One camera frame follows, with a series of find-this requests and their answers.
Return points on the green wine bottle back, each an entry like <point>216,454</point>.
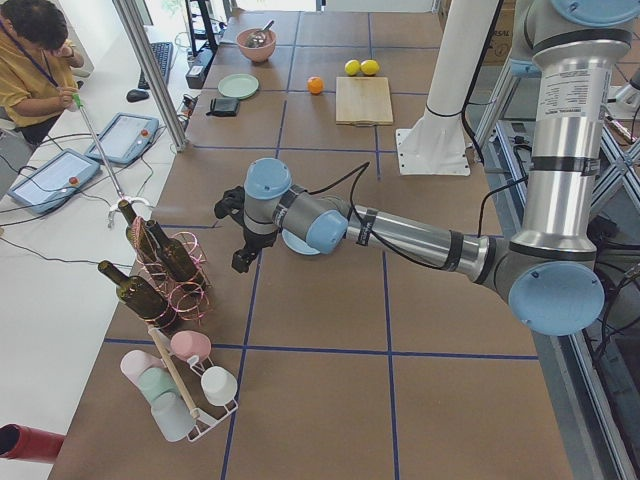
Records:
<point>137,234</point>

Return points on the light grey cup bottom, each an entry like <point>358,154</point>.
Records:
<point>172,416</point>

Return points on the green wine bottle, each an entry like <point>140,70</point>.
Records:
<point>176,259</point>
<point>137,234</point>
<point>142,298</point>

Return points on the mint green cup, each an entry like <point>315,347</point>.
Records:
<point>154,382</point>

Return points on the green wine bottle front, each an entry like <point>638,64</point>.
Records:
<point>142,298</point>

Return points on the light green plate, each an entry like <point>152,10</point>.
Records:
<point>238,86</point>

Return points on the white wire cup rack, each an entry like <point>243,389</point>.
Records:
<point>210,416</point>

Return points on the reacher grabber stick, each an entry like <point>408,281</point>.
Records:
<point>120,192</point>

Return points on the green wine bottle middle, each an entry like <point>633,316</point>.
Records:
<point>176,259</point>

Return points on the light blue plate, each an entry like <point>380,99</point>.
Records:
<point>297,245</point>

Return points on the blue teach pendant near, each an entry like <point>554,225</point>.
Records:
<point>54,182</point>

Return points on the pale pink cup left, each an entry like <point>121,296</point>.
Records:
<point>135,362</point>

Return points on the copper wire bottle rack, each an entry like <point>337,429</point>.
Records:
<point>191,306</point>

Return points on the blue teach pendant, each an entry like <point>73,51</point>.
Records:
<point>54,182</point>
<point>126,136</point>

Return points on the wooden rack handle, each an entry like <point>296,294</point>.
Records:
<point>161,345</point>

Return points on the blue teach pendant far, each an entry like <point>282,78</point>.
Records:
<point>126,136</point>

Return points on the person in yellow shirt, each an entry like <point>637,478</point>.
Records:
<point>37,59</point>

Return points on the pink bowl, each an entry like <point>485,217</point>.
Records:
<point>257,53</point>

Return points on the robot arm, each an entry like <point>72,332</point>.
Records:
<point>545,271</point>

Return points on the white cup right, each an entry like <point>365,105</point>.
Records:
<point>219,386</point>

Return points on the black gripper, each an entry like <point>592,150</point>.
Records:
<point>254,242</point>

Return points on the yellow lemon near board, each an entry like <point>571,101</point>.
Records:
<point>369,67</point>

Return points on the metal scoop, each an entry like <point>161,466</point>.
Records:
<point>259,37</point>

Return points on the orange fruit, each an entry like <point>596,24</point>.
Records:
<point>315,85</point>

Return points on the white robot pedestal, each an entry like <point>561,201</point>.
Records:
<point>436,145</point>

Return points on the pink cup top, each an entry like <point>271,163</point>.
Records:
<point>188,343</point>

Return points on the aluminium frame rail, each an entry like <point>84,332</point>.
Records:
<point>593,375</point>

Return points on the aluminium frame post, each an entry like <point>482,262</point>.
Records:
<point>126,10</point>

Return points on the wooden cutting board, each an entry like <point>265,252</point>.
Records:
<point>363,101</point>

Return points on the dark grey folded cloth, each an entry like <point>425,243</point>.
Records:
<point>223,107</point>

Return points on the red cylinder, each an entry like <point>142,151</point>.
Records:
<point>19,442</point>

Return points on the black computer mouse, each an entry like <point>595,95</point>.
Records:
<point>136,95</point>

